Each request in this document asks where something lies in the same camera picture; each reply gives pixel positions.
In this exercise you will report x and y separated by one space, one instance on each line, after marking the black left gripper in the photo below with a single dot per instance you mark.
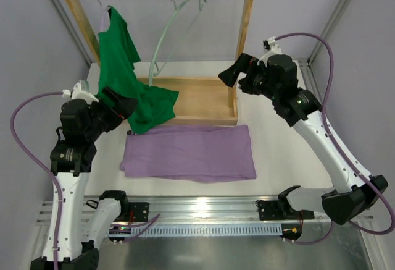
108 109

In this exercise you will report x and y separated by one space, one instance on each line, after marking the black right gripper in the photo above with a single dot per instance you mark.
247 74

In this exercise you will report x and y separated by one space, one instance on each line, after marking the purple trousers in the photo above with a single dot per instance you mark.
198 153

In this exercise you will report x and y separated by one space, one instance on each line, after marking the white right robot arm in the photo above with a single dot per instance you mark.
353 191

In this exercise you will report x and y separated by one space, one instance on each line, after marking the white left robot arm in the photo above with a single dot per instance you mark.
69 245

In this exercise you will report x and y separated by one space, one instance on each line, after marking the purple clothes hanger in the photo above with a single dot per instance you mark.
105 15

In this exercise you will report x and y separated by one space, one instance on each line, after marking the wooden clothes rack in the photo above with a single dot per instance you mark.
178 42

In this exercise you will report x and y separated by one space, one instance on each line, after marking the green t-shirt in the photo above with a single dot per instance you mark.
118 56

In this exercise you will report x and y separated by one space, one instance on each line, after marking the left controller board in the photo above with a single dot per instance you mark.
119 233

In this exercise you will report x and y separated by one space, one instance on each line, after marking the controller board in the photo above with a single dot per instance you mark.
291 232
119 233

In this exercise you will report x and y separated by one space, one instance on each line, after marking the right controller board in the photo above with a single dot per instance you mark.
291 232

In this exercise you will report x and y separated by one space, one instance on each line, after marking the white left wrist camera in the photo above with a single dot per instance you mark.
80 91

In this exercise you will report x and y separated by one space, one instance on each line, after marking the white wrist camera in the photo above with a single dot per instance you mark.
80 91
271 47

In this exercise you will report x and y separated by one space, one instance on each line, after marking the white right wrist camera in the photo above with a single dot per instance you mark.
271 47

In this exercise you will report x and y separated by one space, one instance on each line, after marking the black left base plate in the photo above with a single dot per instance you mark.
136 212

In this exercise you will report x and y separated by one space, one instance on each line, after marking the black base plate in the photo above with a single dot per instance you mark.
136 212
275 210

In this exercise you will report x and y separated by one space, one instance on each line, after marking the slotted grey cable duct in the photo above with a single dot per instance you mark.
209 230

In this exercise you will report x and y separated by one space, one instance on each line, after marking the aluminium mounting rail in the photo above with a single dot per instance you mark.
190 209

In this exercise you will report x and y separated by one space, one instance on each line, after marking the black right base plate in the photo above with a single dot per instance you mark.
275 210

